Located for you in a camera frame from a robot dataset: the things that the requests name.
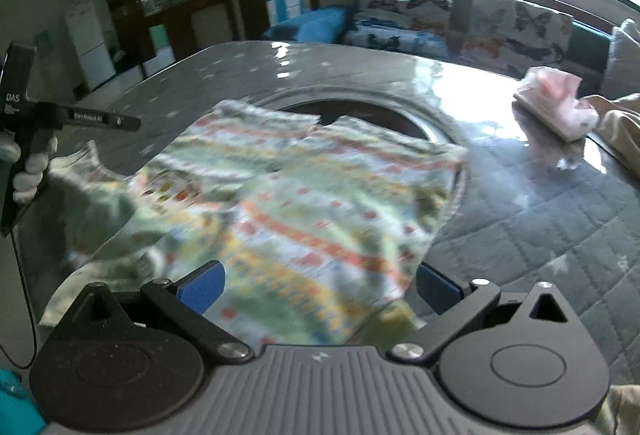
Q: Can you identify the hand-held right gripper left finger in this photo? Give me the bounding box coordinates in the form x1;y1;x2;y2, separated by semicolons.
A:
74;260;254;364

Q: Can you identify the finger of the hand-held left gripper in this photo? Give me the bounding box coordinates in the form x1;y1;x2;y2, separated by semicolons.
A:
102;111;142;132

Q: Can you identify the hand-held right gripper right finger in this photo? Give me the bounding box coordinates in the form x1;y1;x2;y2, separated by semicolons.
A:
389;264;577;362

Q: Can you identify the green patterned garment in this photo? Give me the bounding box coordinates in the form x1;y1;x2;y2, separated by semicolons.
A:
40;99;469;347

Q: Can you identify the person's left hand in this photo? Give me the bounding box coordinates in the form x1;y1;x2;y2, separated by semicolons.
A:
0;132;59;206

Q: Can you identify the white refrigerator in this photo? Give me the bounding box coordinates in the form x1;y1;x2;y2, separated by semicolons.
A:
64;0;117;92

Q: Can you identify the round black induction hob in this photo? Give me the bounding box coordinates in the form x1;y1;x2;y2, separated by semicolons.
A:
260;85;471;226

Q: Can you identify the teal railing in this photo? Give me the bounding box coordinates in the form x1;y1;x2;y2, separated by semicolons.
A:
263;0;307;26

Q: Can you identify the blue ottoman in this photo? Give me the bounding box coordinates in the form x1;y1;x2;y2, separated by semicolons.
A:
261;6;351;46

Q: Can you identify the teal object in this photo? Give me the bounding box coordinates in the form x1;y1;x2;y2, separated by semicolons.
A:
0;366;47;435

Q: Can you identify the pink tissue packet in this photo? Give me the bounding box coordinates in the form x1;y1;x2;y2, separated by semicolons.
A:
511;66;599;142

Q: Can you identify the pale yellow cloth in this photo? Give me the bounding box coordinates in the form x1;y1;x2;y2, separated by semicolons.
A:
594;384;640;435

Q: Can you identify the cream garment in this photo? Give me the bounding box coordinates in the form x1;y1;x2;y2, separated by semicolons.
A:
582;92;640;188

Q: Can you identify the small butterfly print cushion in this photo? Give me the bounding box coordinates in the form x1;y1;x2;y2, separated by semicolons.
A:
344;26;452;59
354;0;454;39

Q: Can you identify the large butterfly print cushion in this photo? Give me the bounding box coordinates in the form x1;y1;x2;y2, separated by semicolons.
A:
459;0;574;76

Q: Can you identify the blue sofa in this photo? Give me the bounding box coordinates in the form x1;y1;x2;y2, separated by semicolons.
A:
350;0;640;86

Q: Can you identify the grey pillow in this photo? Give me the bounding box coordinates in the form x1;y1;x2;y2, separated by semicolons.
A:
601;19;640;102

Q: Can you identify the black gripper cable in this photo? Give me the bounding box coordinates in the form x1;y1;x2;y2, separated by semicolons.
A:
0;232;38;371

